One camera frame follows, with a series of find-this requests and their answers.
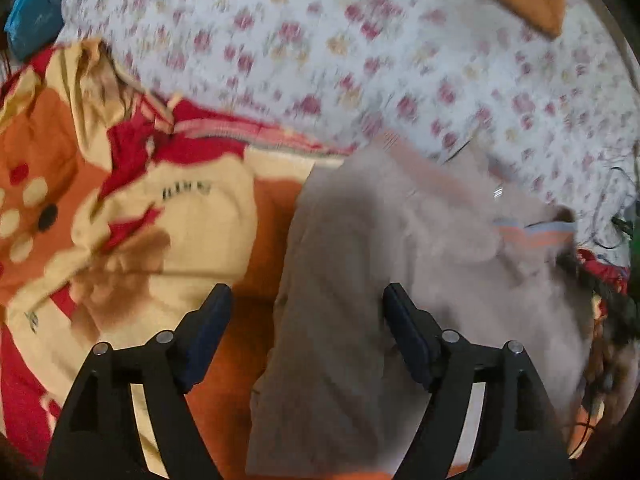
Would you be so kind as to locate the grey pants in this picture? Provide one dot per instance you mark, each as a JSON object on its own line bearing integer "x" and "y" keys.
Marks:
{"x": 375, "y": 235}

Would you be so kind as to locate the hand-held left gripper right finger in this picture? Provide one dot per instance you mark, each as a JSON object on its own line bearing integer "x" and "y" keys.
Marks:
{"x": 407, "y": 336}

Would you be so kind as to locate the red and orange printed blanket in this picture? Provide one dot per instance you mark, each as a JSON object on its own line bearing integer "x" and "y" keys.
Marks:
{"x": 150, "y": 220}

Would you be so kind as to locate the floral bed sheet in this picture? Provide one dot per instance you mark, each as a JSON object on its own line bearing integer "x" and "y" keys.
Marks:
{"x": 350, "y": 60}

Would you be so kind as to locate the blue cloth bag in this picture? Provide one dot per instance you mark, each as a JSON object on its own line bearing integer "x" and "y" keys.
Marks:
{"x": 32, "y": 15}

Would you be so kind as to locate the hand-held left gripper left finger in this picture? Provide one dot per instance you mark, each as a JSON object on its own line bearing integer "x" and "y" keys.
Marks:
{"x": 205, "y": 341}

